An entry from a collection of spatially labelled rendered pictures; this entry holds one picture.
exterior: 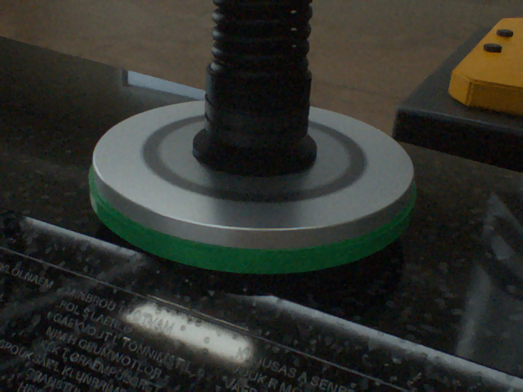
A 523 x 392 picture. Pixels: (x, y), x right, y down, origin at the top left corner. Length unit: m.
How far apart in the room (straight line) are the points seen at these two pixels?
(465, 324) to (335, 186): 0.11
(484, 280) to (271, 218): 0.14
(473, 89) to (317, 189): 0.62
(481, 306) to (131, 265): 0.21
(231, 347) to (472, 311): 0.14
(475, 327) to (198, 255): 0.16
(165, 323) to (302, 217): 0.11
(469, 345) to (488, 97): 0.66
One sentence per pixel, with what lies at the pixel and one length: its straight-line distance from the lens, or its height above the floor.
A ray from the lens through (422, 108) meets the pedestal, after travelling 0.98.
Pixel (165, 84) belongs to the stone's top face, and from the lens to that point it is 0.74.
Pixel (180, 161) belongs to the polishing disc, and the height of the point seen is 0.87.
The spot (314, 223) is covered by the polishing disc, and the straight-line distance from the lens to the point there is 0.37.
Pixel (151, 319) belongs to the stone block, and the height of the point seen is 0.80.
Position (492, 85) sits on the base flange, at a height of 0.78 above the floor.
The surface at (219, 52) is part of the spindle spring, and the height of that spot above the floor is 0.94.
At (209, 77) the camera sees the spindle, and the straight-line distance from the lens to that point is 0.43.
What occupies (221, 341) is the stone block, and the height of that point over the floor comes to 0.80.
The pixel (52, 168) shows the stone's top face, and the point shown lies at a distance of 0.55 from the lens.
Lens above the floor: 1.05
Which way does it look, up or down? 27 degrees down
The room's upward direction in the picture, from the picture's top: 3 degrees clockwise
